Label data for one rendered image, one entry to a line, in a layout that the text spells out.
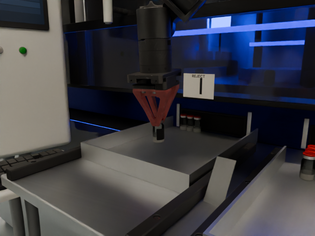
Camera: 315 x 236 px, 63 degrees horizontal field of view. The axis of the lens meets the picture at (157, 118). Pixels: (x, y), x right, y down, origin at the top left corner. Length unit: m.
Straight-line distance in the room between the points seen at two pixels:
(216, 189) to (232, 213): 0.07
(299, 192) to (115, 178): 0.30
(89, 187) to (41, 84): 0.49
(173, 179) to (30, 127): 0.57
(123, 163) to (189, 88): 0.28
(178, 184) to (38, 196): 0.21
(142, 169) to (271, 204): 0.20
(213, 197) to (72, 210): 0.20
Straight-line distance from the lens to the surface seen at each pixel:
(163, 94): 0.43
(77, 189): 0.45
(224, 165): 0.40
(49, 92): 0.88
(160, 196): 0.41
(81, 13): 0.96
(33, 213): 1.09
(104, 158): 0.51
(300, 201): 0.44
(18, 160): 0.76
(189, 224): 0.35
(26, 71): 0.85
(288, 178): 0.51
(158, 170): 0.43
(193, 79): 0.66
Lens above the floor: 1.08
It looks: 12 degrees down
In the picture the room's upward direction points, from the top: straight up
